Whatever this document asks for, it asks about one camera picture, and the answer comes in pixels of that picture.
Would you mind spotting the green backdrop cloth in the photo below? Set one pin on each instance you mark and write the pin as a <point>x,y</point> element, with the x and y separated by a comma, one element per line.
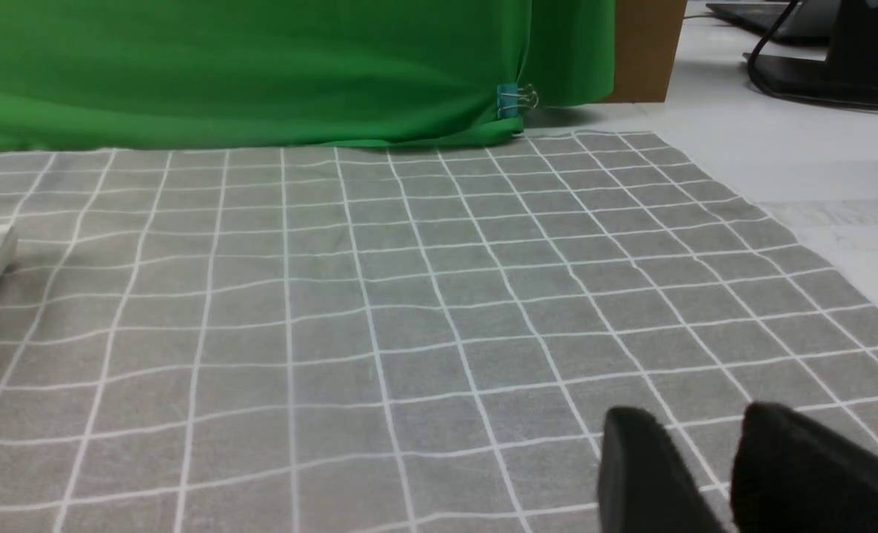
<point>165,75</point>

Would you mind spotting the brown cardboard panel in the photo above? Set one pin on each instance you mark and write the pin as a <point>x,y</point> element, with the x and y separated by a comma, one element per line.
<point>647,35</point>

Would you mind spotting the dark laptop on desk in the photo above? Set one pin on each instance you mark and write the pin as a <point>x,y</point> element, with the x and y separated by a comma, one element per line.
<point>810,21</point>

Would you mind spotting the blue binder clip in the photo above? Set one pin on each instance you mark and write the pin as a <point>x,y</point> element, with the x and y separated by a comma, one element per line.
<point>512,100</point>

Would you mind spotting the grey checked tablecloth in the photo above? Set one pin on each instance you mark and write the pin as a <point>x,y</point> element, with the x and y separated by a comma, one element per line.
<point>319,339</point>

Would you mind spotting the black monitor stand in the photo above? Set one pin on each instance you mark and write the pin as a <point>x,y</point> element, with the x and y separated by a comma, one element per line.
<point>847,78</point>

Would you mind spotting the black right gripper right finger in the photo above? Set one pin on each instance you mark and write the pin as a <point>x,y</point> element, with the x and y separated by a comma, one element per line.
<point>793,474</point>

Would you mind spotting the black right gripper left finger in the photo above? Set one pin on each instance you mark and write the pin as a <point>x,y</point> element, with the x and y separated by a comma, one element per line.
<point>643,485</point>

